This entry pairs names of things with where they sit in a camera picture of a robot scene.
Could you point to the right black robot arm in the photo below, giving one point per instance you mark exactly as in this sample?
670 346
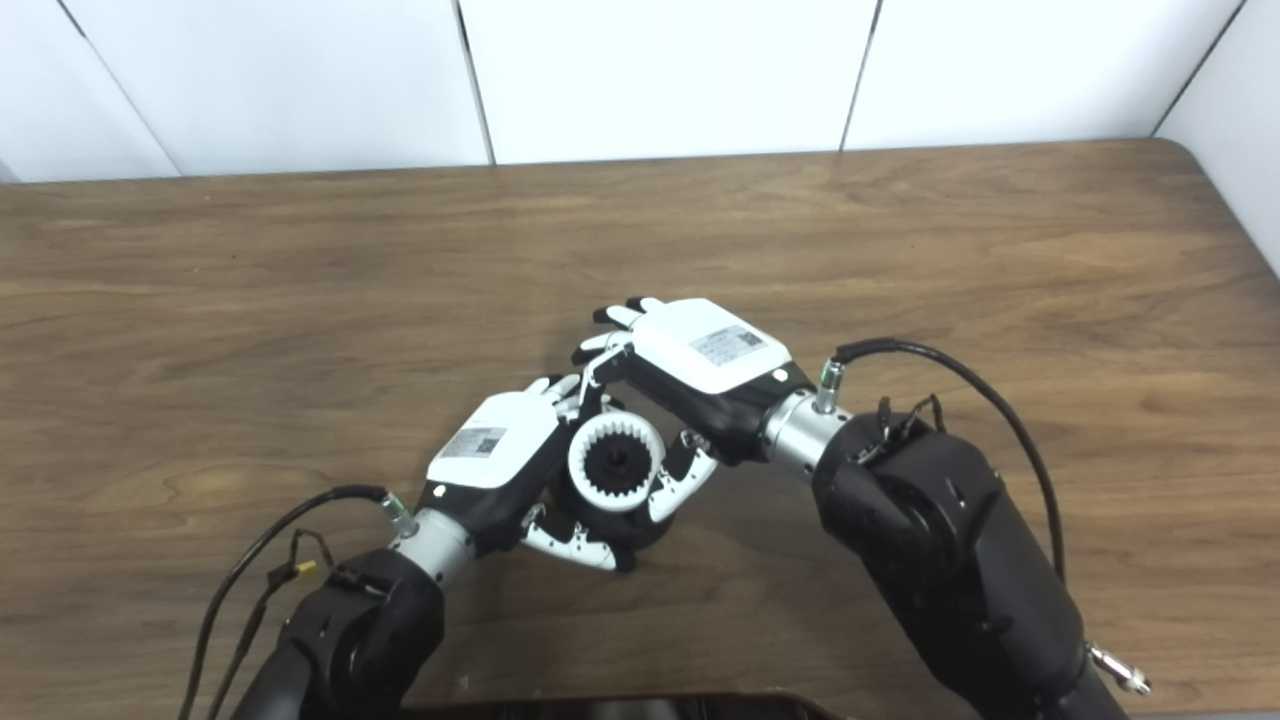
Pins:
940 540

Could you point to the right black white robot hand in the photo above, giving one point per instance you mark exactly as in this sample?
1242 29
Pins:
710 360

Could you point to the round black stepped part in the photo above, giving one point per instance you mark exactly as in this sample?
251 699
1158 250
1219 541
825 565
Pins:
612 466

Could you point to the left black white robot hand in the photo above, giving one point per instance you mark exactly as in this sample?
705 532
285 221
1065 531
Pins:
490 450

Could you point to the black robot torso edge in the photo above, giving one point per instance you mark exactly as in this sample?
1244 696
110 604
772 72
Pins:
620 708

